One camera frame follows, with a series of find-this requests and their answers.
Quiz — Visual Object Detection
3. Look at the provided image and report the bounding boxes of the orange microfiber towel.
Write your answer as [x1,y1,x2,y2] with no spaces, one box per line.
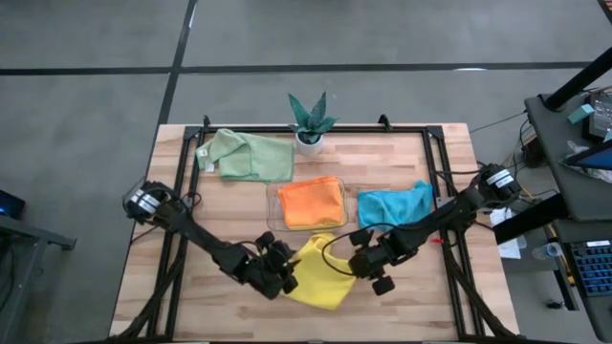
[276,175,346,229]

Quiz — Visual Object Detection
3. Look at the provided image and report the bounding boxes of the black box with blue light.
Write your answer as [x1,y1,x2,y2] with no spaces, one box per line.
[0,189,27,221]

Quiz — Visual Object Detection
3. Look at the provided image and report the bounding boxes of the tablet with blue screen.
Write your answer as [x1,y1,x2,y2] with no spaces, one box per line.
[559,139,612,172]

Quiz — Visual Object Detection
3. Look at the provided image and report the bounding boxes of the green microfiber towel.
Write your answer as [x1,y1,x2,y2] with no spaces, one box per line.
[194,127,296,183]

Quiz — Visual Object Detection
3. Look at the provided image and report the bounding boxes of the black stand pole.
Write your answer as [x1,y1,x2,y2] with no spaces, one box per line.
[543,46,612,112]

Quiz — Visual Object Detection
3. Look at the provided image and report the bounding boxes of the black stand beam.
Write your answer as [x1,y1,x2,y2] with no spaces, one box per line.
[492,192,570,246]

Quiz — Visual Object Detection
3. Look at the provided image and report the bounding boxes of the black right camera cable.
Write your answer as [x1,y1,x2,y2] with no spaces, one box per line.
[320,222,398,278]

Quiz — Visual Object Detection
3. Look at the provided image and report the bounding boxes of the grey metal stand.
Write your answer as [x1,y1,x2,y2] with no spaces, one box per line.
[0,214,77,344]

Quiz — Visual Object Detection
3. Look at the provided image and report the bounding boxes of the black aluminium rig frame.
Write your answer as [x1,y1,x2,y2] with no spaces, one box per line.
[108,114,522,343]

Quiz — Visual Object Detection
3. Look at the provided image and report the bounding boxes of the clear plastic bin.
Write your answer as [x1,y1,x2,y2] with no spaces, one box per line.
[265,176,349,234]

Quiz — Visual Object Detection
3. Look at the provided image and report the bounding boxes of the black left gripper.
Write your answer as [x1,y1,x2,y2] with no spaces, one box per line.
[238,231,301,301]

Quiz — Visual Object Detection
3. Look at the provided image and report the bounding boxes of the blue microfiber towel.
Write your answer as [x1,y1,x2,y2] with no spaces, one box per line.
[357,180,435,231]

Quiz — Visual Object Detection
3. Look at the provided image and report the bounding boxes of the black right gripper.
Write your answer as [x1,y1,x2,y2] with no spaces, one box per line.
[348,229,407,297]

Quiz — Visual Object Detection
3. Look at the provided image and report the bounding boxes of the small teal box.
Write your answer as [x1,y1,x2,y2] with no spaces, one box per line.
[567,103,596,126]

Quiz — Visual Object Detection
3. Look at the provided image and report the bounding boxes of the white paper sheet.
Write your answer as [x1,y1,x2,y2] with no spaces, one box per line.
[488,207,523,261]

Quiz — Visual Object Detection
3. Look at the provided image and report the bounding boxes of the clear plastic bottle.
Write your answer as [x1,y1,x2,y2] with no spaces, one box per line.
[531,241,566,262]

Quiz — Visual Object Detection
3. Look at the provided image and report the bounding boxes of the black device box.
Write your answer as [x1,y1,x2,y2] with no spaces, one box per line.
[586,89,612,143]

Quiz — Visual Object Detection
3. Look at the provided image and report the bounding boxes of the black power adapter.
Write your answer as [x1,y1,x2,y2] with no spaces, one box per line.
[519,140,545,168]

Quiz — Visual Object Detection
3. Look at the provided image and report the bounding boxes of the grey side desk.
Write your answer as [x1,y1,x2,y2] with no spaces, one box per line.
[524,90,612,224]

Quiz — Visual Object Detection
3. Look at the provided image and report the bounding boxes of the artificial succulent in white pot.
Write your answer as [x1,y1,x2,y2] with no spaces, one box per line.
[286,91,339,157]

